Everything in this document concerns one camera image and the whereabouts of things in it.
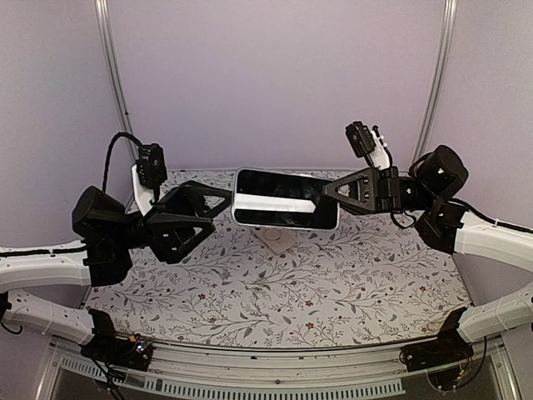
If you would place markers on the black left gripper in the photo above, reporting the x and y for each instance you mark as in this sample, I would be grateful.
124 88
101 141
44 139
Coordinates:
171 236

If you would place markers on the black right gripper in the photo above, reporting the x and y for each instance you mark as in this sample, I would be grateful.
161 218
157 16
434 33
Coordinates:
372 191

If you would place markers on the blue phone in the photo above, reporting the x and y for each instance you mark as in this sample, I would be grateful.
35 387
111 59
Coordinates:
280 199

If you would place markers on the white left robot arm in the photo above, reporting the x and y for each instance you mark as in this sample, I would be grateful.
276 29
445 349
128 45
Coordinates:
56 265

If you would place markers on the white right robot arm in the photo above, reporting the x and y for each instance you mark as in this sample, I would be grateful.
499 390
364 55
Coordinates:
498 244

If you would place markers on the floral patterned table mat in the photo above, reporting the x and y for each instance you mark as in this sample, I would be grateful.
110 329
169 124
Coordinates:
369 281

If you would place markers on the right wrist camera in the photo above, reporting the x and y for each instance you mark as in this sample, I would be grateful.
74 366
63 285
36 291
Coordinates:
368 144

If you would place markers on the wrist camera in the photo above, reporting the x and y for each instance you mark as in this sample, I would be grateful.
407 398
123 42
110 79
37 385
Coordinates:
148 174
368 144

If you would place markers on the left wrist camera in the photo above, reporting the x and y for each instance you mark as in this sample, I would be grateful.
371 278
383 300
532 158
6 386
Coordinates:
148 174

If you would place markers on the front aluminium rail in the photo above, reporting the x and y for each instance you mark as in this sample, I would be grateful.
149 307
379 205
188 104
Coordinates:
182 370

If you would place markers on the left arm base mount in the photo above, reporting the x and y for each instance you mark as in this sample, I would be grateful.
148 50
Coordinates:
134 351

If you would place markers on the aluminium frame post back right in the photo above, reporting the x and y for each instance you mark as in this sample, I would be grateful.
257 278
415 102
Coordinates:
438 76

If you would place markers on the aluminium frame post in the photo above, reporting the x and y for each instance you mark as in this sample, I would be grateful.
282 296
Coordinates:
438 76
105 31

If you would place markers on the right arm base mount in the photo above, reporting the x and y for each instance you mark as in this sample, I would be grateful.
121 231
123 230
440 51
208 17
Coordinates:
447 347

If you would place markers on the aluminium frame post back left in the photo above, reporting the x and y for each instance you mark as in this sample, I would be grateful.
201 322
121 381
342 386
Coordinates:
105 31

